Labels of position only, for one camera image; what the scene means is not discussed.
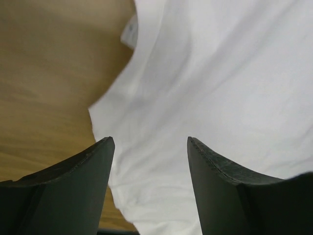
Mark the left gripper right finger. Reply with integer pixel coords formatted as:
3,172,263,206
187,137,313,235

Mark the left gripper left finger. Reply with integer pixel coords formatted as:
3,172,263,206
0,137,115,235

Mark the white t-shirt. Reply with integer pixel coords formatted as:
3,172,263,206
89,0,313,235

